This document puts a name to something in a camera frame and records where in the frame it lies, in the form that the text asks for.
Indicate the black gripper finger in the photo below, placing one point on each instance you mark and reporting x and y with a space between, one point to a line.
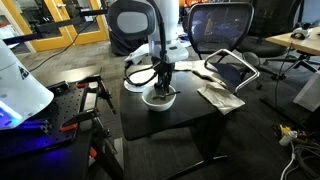
168 86
159 87

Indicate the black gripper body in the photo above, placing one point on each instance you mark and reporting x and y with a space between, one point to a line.
164 70

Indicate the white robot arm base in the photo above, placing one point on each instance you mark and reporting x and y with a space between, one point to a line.
20 90

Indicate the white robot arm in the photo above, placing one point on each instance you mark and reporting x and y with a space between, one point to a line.
170 20

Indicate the white round bowl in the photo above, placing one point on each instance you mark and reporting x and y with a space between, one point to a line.
159 105

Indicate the white round plate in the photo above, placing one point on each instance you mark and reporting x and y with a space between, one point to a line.
133 87

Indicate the crumpled grey cloth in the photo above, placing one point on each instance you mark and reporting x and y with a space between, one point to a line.
221 98

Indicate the black chair grey cushion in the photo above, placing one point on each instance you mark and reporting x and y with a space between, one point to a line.
133 21

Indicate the black table leg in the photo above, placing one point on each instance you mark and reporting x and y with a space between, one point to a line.
210 133

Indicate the black mesh office chair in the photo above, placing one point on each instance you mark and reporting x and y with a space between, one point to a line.
220 26

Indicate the yellow framed glass door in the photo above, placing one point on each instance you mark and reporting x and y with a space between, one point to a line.
87 35
50 43

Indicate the black perforated breadboard plate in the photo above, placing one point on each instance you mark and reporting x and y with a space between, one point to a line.
60 106

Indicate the black swivel office chair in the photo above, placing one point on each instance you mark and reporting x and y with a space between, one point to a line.
266 20

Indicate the long black beam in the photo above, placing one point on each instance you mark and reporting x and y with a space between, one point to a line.
50 28

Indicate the yellow power device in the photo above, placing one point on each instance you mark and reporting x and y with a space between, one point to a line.
283 129

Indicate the white plug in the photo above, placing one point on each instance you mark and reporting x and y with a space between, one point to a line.
288 137

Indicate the white box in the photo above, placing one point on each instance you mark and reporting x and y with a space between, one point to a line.
308 93

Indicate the grey device on desk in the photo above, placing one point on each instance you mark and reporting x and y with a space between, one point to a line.
300 34

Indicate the light wooden desk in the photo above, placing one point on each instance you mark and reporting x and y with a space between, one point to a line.
306 45

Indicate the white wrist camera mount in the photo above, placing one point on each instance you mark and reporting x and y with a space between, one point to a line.
136 56

